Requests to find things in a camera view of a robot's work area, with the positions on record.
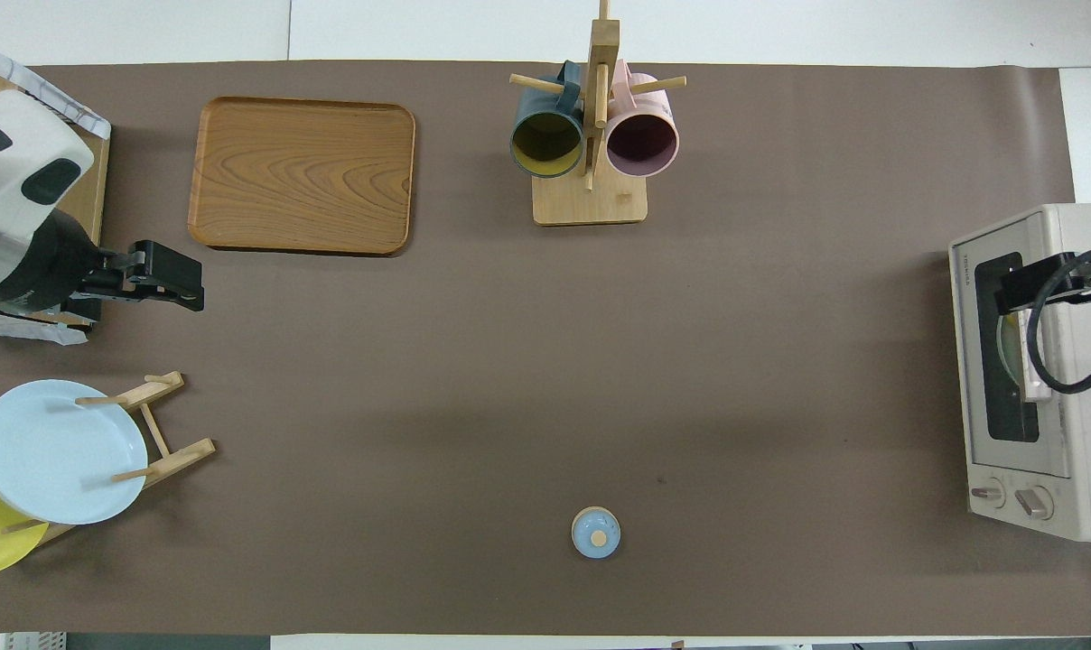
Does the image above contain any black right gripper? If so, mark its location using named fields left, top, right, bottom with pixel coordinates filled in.
left=995, top=244, right=1091, bottom=314

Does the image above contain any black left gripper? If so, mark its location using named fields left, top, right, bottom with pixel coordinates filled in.
left=78, top=239, right=205, bottom=312

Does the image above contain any pale green plate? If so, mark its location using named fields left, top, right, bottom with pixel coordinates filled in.
left=997, top=311, right=1027, bottom=391

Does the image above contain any beige toaster oven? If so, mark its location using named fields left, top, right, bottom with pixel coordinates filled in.
left=949, top=203, right=1091, bottom=543

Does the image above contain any wooden two-tier shelf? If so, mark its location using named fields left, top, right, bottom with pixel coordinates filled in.
left=0, top=68, right=111, bottom=326

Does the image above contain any white crumpled sheet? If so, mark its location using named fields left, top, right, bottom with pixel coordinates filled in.
left=0, top=307, right=89, bottom=347

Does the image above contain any wooden serving tray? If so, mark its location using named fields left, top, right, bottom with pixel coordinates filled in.
left=187, top=97, right=417, bottom=257

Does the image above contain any wooden plate rack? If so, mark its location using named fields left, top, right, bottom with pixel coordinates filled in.
left=4, top=370, right=217, bottom=547

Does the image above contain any white checked cloth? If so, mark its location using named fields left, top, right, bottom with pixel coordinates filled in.
left=0, top=34, right=111, bottom=141

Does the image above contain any light blue plate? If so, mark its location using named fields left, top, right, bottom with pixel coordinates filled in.
left=0, top=379, right=149, bottom=526

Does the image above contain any brown table mat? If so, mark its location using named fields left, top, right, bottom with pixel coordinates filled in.
left=0, top=60, right=1091, bottom=637

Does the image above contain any dark blue mug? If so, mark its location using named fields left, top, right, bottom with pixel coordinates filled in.
left=509, top=61, right=585, bottom=180

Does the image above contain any wooden mug tree stand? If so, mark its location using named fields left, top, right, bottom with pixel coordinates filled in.
left=509, top=0, right=688, bottom=227

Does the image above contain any pink mug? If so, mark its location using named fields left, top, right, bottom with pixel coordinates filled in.
left=605, top=60, right=681, bottom=179

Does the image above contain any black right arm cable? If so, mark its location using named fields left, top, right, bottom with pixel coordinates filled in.
left=1026, top=244, right=1091, bottom=395

